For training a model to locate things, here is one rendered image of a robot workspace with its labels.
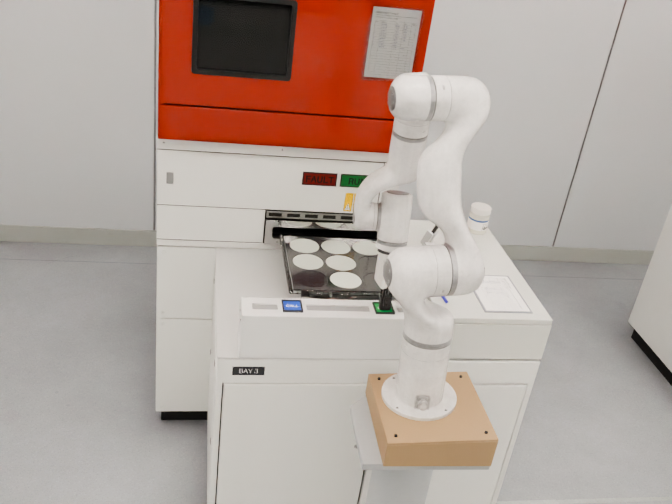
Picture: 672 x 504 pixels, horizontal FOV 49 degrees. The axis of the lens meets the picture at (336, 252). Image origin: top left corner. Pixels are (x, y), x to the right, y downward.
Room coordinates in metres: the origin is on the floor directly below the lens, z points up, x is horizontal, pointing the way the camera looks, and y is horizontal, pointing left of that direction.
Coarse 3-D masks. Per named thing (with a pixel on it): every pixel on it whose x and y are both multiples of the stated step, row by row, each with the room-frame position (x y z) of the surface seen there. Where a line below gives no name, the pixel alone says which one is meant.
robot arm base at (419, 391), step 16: (400, 352) 1.49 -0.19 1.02; (416, 352) 1.45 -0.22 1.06; (432, 352) 1.44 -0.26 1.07; (448, 352) 1.47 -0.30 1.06; (400, 368) 1.48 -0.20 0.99; (416, 368) 1.44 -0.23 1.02; (432, 368) 1.44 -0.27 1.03; (384, 384) 1.52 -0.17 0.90; (400, 384) 1.47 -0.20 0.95; (416, 384) 1.44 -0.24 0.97; (432, 384) 1.44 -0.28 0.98; (448, 384) 1.54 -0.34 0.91; (384, 400) 1.46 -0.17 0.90; (400, 400) 1.46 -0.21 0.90; (416, 400) 1.44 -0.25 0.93; (432, 400) 1.44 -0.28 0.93; (448, 400) 1.48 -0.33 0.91; (416, 416) 1.40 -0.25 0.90; (432, 416) 1.41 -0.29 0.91
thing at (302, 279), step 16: (288, 240) 2.22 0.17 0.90; (320, 240) 2.26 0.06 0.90; (352, 240) 2.29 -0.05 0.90; (368, 240) 2.31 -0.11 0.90; (288, 256) 2.11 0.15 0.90; (320, 256) 2.14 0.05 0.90; (352, 256) 2.17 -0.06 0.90; (368, 256) 2.19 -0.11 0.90; (304, 272) 2.03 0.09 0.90; (320, 272) 2.04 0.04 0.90; (336, 272) 2.05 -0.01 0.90; (352, 272) 2.07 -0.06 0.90; (368, 272) 2.08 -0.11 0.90; (304, 288) 1.93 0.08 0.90; (320, 288) 1.94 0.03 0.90; (336, 288) 1.95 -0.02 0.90; (352, 288) 1.97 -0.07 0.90; (368, 288) 1.98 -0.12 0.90
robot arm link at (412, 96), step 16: (400, 80) 1.59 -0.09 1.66; (416, 80) 1.58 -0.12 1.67; (432, 80) 1.59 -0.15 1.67; (400, 96) 1.56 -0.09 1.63; (416, 96) 1.56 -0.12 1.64; (432, 96) 1.56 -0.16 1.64; (400, 112) 1.56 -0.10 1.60; (416, 112) 1.56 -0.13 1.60; (432, 112) 1.57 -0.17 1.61; (400, 128) 1.75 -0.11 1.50; (416, 128) 1.74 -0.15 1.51
